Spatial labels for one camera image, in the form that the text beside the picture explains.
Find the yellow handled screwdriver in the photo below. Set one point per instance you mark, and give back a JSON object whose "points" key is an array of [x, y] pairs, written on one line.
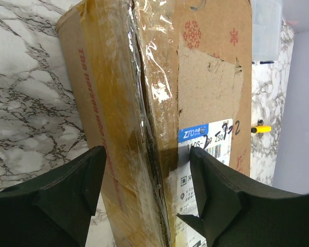
{"points": [[260, 127]]}

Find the brown cardboard express box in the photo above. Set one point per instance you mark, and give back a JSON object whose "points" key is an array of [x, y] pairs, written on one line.
{"points": [[152, 79]]}

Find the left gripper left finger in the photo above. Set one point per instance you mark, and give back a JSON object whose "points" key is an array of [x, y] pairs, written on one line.
{"points": [[55, 208]]}

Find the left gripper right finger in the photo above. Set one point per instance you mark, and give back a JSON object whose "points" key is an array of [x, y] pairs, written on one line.
{"points": [[236, 210]]}

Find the clear plastic screw organizer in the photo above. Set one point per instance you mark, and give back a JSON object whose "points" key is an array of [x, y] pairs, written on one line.
{"points": [[266, 29]]}

